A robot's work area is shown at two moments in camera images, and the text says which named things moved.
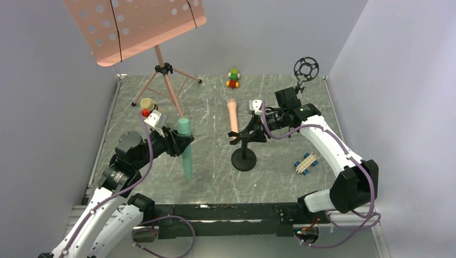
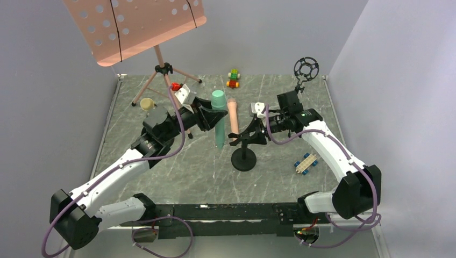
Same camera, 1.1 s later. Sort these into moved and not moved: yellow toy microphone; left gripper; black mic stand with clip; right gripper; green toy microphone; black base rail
Moved: green toy microphone; left gripper
Not moved: black base rail; right gripper; black mic stand with clip; yellow toy microphone
